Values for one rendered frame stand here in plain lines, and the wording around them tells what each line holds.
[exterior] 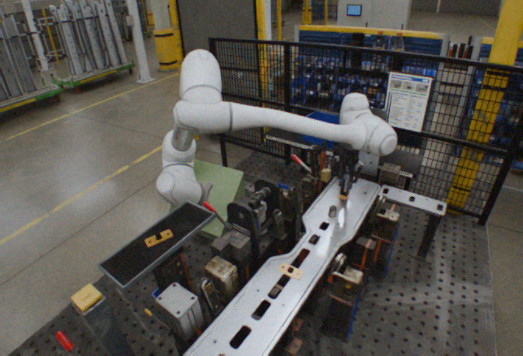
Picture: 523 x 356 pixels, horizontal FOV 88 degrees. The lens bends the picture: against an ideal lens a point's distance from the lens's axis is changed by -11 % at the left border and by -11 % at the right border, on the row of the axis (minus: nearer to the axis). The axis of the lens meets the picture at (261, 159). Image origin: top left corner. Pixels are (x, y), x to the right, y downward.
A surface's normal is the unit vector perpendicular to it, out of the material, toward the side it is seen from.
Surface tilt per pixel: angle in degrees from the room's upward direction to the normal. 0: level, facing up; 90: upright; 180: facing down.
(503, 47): 90
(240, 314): 0
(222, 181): 42
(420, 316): 0
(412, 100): 90
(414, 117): 90
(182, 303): 0
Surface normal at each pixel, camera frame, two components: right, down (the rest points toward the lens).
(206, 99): 0.25, -0.27
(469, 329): -0.04, -0.87
